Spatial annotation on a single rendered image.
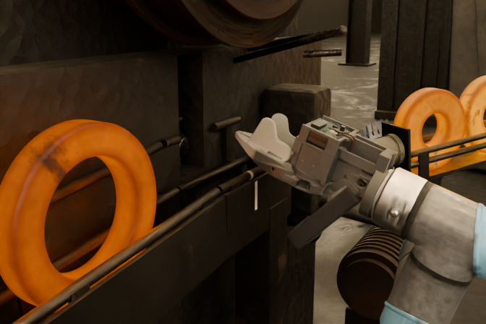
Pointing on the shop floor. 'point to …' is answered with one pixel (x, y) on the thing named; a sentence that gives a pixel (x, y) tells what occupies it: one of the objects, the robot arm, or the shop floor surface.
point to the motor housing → (369, 275)
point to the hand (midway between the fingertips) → (243, 142)
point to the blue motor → (374, 130)
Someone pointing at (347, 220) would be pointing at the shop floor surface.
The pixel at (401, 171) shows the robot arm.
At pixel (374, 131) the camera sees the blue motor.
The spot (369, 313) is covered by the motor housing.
